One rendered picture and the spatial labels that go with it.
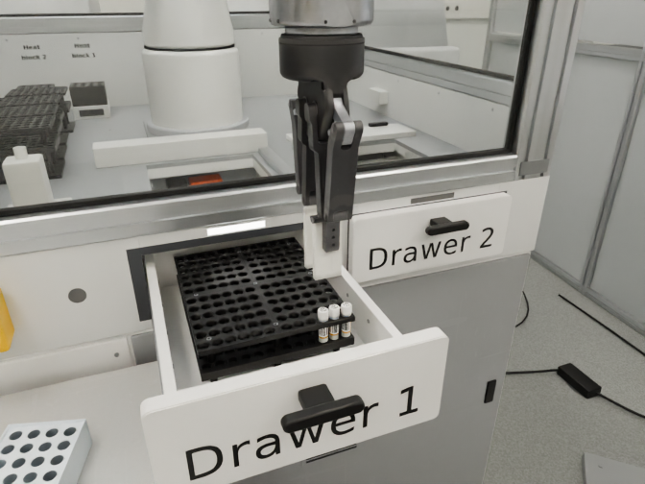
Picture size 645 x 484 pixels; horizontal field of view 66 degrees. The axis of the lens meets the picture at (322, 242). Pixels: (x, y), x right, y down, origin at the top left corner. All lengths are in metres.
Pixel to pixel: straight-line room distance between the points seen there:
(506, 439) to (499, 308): 0.78
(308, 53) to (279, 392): 0.29
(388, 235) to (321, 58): 0.40
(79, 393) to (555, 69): 0.83
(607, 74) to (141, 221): 2.06
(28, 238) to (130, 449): 0.28
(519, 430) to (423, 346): 1.30
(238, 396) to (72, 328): 0.36
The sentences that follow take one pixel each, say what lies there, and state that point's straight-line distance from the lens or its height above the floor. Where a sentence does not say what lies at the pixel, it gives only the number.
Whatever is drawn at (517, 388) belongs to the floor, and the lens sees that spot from 1.93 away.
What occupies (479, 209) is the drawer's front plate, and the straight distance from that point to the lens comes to 0.86.
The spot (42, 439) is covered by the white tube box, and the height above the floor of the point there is 0.80.
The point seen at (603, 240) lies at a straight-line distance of 2.47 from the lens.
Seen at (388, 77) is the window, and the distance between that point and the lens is 0.74.
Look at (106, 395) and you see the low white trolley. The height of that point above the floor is 0.76.
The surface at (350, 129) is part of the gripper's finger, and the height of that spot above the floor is 1.13.
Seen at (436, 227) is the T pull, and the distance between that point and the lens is 0.78.
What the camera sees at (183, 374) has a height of 0.84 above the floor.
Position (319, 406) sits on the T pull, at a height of 0.91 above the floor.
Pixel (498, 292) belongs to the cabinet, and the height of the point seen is 0.72.
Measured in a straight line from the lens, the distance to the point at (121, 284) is 0.72.
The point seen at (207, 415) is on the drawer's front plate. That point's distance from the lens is 0.46.
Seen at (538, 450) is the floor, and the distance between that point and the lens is 1.75.
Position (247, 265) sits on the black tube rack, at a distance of 0.68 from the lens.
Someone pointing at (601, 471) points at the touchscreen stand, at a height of 0.03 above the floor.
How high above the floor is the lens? 1.23
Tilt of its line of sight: 26 degrees down
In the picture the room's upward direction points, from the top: straight up
